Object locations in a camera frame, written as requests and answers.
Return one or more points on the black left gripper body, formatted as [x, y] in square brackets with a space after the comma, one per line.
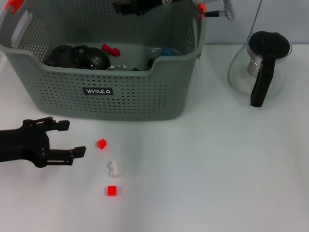
[21, 142]

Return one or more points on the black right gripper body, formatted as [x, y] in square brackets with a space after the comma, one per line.
[159, 2]

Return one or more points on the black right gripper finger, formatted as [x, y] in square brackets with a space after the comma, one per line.
[130, 7]

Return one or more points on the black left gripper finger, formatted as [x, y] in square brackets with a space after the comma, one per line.
[79, 151]
[63, 125]

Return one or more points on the small red toy brick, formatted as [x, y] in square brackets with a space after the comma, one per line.
[111, 191]
[102, 143]

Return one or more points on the white toy brick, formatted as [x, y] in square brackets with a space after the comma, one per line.
[114, 168]

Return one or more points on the dark red long brick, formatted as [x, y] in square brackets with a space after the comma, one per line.
[105, 47]

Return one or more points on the orange-red toy brick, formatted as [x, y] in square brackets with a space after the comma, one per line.
[115, 52]

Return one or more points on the blue toy plate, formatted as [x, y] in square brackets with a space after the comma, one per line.
[167, 51]

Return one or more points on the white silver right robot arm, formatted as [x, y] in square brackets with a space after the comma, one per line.
[212, 1]

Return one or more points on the grey-green perforated storage bin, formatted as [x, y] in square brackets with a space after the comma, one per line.
[120, 101]

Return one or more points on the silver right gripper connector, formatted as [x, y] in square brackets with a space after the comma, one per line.
[228, 9]

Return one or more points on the black clay teapot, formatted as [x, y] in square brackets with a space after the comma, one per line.
[60, 55]

